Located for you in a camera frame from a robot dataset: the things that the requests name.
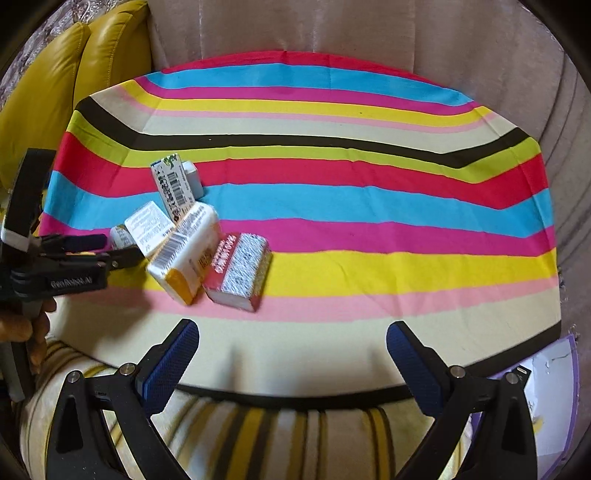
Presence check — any small white yellow box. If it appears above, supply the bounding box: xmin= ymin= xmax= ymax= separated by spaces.
xmin=109 ymin=224 xmax=135 ymax=250

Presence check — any white text medicine box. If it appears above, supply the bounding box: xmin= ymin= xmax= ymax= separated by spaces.
xmin=124 ymin=201 xmax=174 ymax=258

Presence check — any white yellow barcode box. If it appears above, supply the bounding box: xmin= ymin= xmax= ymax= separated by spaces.
xmin=147 ymin=202 xmax=221 ymax=305

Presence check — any white green barcode box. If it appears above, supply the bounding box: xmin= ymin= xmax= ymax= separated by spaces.
xmin=150 ymin=153 xmax=195 ymax=223

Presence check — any small grey white box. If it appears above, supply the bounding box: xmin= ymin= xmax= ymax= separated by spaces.
xmin=182 ymin=161 xmax=204 ymax=200

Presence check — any red QR code box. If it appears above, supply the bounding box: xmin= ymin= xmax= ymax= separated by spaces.
xmin=204 ymin=232 xmax=271 ymax=312

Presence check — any person's hand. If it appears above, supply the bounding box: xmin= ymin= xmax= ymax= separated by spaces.
xmin=0 ymin=298 xmax=57 ymax=374

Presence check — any purple white storage box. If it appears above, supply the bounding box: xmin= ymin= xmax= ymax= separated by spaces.
xmin=469 ymin=333 xmax=581 ymax=480

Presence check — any yellow leather cushion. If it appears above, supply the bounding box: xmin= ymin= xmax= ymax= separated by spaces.
xmin=1 ymin=1 xmax=152 ymax=190

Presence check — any colourful striped cloth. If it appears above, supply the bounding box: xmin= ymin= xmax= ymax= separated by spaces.
xmin=41 ymin=51 xmax=561 ymax=399

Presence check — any beige curtain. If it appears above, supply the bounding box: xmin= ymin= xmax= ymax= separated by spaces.
xmin=0 ymin=0 xmax=591 ymax=370

